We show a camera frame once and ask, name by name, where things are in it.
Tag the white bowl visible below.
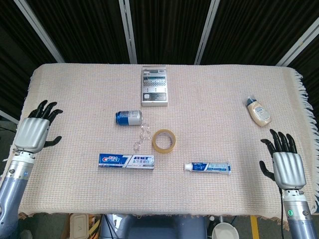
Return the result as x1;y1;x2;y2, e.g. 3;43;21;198
212;222;239;239

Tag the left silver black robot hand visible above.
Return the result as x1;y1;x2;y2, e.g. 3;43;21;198
13;100;63;154

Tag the tan packing tape roll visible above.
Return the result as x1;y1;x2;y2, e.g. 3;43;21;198
152;128;176;153

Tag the blue white toothpaste box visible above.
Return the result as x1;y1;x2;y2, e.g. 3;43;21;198
99;153;155;170

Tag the beige woven tablecloth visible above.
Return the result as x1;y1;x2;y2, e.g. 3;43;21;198
9;63;316;222

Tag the clear plastic strip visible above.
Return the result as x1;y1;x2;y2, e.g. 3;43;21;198
133;121;152;151

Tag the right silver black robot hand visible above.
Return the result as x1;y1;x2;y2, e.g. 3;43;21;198
259;128;307;191

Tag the beige squeeze bottle blue cap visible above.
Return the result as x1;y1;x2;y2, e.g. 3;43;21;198
246;96;272;127

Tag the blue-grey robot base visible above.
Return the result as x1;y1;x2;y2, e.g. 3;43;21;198
99;214;209;239

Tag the blue white toothpaste tube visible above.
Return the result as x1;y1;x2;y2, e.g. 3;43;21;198
183;161;232;175

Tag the white partition post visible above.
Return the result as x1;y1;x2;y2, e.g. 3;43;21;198
0;109;19;125
119;0;138;64
13;0;65;63
275;17;319;67
193;0;220;65

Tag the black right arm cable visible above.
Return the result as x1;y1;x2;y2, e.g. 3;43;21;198
278;188;285;239

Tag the blue silver drink can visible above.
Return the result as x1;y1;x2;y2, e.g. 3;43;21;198
115;110;143;126

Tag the silver grey printed carton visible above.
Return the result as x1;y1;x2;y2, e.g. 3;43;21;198
141;65;168;108

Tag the beige lidded food container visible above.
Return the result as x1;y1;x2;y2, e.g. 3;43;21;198
69;214;89;239

